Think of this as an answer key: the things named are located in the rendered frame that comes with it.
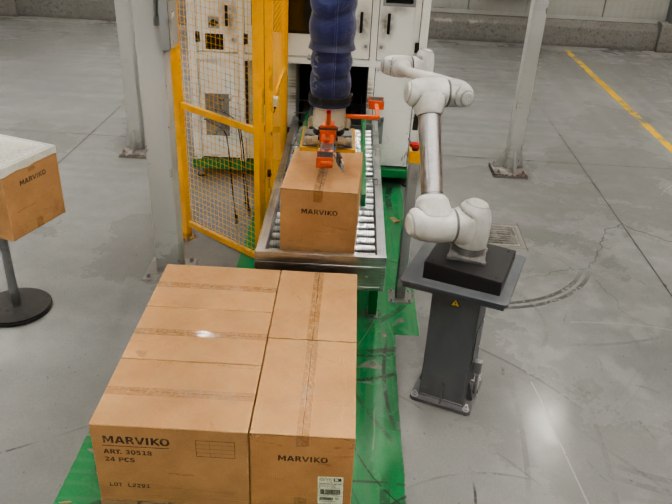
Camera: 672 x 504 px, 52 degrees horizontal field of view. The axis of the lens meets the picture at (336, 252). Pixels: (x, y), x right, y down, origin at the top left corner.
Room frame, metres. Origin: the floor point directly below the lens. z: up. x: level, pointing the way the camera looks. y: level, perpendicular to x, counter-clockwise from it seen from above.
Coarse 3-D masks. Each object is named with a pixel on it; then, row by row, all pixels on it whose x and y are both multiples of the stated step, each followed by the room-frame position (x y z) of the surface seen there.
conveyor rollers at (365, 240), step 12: (300, 132) 5.28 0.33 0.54; (360, 132) 5.37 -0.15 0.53; (360, 144) 5.10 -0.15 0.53; (372, 192) 4.20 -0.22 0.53; (360, 204) 3.95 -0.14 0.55; (372, 204) 4.01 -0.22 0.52; (276, 216) 3.77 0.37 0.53; (360, 216) 3.83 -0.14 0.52; (372, 216) 3.83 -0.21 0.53; (276, 228) 3.58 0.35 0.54; (360, 228) 3.66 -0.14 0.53; (372, 228) 3.66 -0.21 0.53; (276, 240) 3.42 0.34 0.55; (360, 240) 3.48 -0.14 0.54; (372, 240) 3.48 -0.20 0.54; (360, 252) 3.33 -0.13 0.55; (372, 252) 3.38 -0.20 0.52
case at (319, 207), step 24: (288, 168) 3.51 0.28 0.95; (312, 168) 3.53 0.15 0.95; (336, 168) 3.55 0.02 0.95; (360, 168) 3.56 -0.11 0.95; (288, 192) 3.24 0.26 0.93; (312, 192) 3.24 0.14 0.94; (336, 192) 3.23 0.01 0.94; (360, 192) 3.80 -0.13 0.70; (288, 216) 3.24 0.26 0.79; (312, 216) 3.24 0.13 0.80; (336, 216) 3.23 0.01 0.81; (288, 240) 3.24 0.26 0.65; (312, 240) 3.24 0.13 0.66; (336, 240) 3.23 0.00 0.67
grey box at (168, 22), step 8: (160, 0) 3.84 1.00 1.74; (168, 0) 3.86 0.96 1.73; (160, 8) 3.84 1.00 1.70; (168, 8) 3.85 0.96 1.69; (160, 16) 3.84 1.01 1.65; (168, 16) 3.85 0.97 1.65; (176, 16) 4.01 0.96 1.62; (160, 24) 3.84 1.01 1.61; (168, 24) 3.85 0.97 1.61; (176, 24) 4.00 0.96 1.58; (168, 32) 3.84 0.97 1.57; (176, 32) 3.99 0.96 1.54; (168, 40) 3.84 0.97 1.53; (176, 40) 3.98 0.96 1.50; (168, 48) 3.84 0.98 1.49
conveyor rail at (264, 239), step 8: (296, 128) 5.27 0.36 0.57; (288, 136) 5.01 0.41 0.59; (288, 152) 4.68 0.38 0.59; (288, 160) 4.59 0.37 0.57; (280, 168) 4.37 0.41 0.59; (280, 176) 4.23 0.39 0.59; (280, 184) 4.10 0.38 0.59; (272, 192) 3.97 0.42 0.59; (272, 200) 3.85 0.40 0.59; (272, 208) 3.73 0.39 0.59; (272, 216) 3.63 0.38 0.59; (264, 224) 3.52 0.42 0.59; (272, 224) 3.58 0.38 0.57; (264, 232) 3.42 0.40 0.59; (264, 240) 3.32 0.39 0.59; (256, 248) 3.23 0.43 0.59; (264, 248) 3.23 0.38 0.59
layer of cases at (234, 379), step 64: (192, 320) 2.61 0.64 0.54; (256, 320) 2.63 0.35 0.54; (320, 320) 2.66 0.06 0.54; (128, 384) 2.14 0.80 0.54; (192, 384) 2.16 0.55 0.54; (256, 384) 2.18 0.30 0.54; (320, 384) 2.20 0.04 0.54; (128, 448) 1.91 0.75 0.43; (192, 448) 1.91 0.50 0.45; (256, 448) 1.91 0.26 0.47; (320, 448) 1.91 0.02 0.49
